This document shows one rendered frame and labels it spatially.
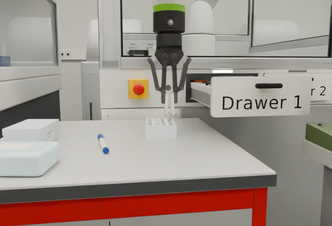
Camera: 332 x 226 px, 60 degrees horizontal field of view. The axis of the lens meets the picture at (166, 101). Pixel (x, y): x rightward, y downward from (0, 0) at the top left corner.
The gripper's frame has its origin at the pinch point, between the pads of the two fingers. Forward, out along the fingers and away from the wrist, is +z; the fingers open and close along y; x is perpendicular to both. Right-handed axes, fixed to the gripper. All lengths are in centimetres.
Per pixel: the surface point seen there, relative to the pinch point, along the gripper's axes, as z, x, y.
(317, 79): -5, 27, 63
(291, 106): 0.4, -6.9, 34.0
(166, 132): 6.7, -8.9, -1.5
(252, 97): -2.4, -7.7, 22.4
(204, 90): -3.4, 6.6, 11.9
